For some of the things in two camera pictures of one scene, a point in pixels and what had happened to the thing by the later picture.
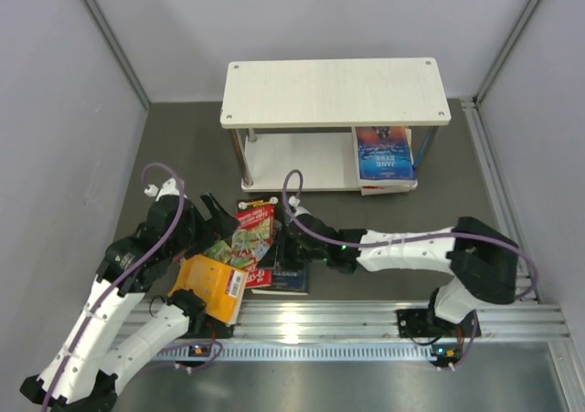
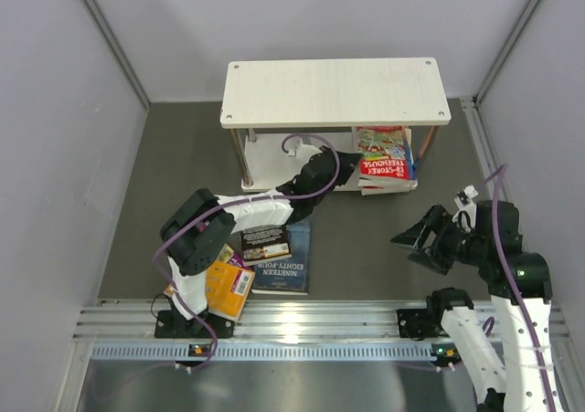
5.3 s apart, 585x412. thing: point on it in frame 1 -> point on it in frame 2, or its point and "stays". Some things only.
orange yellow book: (219, 285) stays
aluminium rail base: (363, 332) stays
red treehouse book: (253, 231) -> (384, 152)
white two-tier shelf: (293, 121) stays
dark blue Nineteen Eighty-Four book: (288, 281) stays
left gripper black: (222, 222) -> (349, 161)
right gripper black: (285, 260) -> (440, 220)
